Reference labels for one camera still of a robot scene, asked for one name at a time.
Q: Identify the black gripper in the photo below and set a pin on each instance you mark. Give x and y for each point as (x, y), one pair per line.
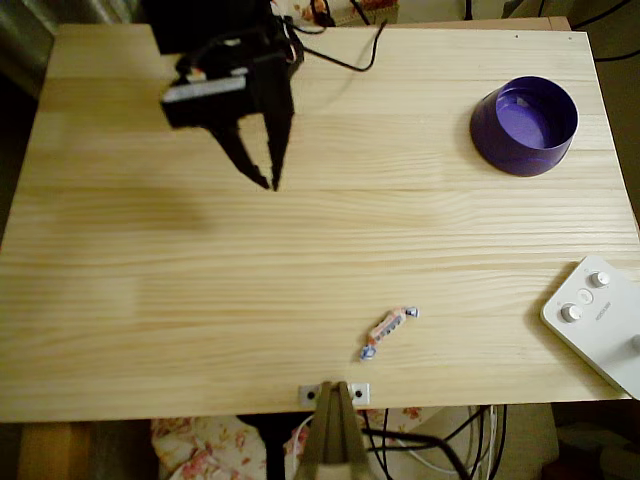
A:
(274, 95)

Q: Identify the candy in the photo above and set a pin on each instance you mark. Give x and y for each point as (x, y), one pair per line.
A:
(387, 327)

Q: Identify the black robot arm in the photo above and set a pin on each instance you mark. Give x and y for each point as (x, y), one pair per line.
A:
(200, 25)

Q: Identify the purple bowl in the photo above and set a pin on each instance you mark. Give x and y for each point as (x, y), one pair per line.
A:
(525, 125)

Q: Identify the floral cloth behind table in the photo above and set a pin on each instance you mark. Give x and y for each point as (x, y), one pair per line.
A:
(350, 10)

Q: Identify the grey curtain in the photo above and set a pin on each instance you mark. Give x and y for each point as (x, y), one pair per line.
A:
(30, 30)

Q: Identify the black stand pole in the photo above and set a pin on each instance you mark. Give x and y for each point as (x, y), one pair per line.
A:
(272, 450)

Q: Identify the floral cloth under table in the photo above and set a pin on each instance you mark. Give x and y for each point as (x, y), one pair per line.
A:
(200, 447)

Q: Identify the wooden table leg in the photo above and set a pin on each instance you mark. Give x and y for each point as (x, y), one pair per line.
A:
(55, 452)

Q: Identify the white control box with knobs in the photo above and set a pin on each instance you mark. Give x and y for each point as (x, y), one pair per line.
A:
(600, 320)

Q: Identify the white metal bracket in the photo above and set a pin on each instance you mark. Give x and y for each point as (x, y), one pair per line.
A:
(360, 394)

